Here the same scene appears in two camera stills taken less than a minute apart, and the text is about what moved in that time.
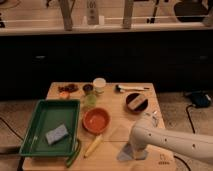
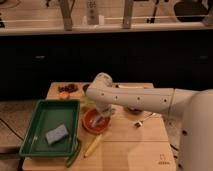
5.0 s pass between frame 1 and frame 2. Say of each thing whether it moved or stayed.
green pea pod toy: stayed
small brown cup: stayed
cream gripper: moved
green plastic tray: stayed
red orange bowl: stayed
